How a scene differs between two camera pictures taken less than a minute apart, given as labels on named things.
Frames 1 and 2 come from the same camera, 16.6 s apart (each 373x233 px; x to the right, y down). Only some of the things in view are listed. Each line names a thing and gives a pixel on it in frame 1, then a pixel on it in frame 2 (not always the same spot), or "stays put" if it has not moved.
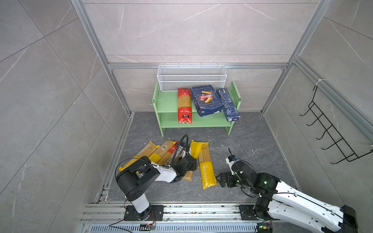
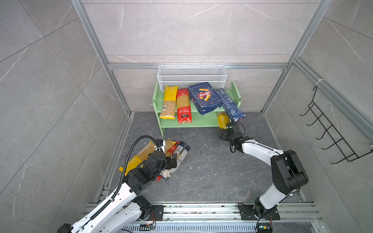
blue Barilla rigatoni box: (206, 101) stays put
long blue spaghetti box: (229, 108) stays put
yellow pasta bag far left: (146, 151) stays put
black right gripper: (228, 176) -> (223, 134)
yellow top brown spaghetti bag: (194, 146) -> (168, 108)
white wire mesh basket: (171, 77) stays put
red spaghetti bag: (184, 107) stays put
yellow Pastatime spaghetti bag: (207, 171) -> (223, 119)
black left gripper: (194, 167) -> (174, 160)
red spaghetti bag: (165, 157) stays put
